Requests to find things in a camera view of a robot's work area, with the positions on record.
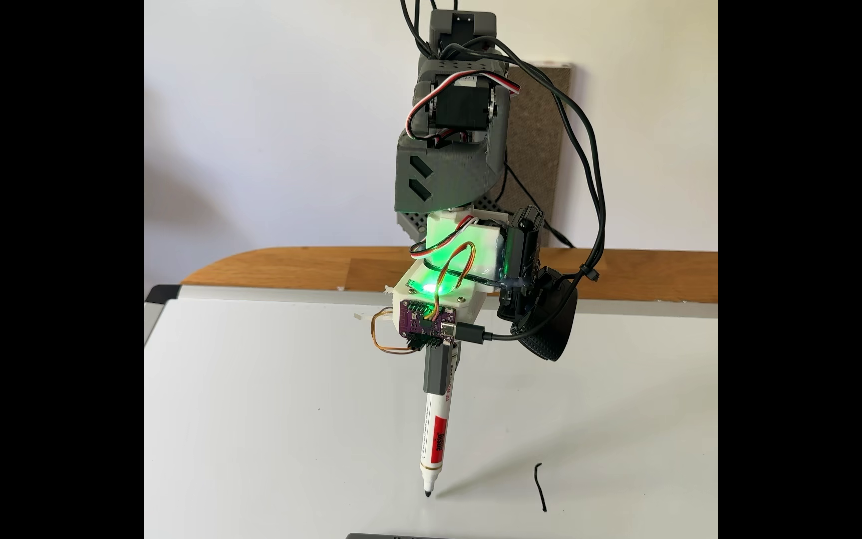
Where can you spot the white whiteboard marker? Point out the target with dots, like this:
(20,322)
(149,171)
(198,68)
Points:
(435,442)

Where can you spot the purple circuit board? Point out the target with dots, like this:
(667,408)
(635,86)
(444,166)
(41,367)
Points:
(420,322)

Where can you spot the brown corrugated cardboard panel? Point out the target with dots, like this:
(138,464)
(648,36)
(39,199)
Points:
(543,112)

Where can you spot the grey marker holder block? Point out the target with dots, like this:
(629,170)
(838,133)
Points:
(371,536)

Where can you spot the black oval camera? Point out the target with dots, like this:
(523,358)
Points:
(547,329)

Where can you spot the white whiteboard with aluminium frame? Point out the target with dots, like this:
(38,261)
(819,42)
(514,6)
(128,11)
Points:
(289,449)

